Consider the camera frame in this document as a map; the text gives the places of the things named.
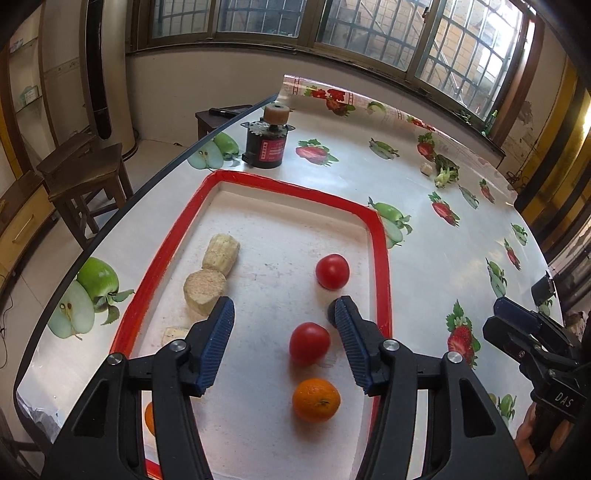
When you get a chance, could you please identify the orange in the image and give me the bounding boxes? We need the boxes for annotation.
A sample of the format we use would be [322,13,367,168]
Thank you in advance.
[144,402,155,436]
[291,378,341,424]

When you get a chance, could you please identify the beige block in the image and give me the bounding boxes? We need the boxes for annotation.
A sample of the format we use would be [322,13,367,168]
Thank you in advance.
[201,233,240,277]
[161,327,189,346]
[183,269,226,316]

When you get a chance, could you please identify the red tomato with stem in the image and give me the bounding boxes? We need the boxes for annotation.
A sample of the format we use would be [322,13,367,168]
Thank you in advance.
[315,253,349,291]

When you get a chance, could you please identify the person's right hand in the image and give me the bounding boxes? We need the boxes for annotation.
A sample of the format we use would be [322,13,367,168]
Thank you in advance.
[513,400,578,467]

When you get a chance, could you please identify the black motor with shaft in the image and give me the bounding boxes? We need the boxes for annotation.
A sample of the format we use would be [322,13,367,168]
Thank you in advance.
[531,272,555,306]

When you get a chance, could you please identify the fruit print tablecloth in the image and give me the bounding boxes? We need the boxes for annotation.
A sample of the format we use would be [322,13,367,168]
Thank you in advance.
[16,79,547,442]

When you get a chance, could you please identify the green leafy vegetable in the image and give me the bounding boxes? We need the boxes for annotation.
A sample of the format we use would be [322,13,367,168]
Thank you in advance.
[434,154,460,188]

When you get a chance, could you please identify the small beige cube by vegetable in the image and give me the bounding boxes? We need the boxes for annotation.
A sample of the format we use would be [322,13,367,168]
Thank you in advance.
[420,162,435,177]

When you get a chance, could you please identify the green bottle on windowsill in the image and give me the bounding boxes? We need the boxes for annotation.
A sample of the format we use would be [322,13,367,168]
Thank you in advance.
[483,110,498,138]

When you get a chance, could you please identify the wooden stool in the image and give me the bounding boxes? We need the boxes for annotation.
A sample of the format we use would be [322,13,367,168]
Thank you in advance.
[37,131,133,247]

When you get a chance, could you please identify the black red motor with cork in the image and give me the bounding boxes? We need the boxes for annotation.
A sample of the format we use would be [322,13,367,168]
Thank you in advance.
[240,103,294,169]

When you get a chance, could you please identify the tall white air conditioner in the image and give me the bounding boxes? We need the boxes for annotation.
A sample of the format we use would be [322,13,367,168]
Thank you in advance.
[79,0,137,160]

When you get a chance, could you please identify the wooden wall shelf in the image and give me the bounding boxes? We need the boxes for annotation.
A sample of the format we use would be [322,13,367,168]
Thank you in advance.
[1,5,58,178]

